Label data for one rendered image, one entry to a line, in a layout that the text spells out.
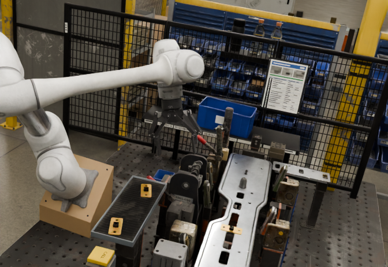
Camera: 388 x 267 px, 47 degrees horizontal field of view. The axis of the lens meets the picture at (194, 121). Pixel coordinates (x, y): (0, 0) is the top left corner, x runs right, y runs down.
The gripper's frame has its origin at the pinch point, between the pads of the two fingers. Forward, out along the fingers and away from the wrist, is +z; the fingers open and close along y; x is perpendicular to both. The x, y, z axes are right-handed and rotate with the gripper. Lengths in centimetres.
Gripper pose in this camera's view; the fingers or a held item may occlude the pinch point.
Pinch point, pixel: (176, 151)
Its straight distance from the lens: 169.7
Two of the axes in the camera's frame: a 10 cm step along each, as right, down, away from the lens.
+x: 1.9, -1.9, 9.6
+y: 9.8, -0.6, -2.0
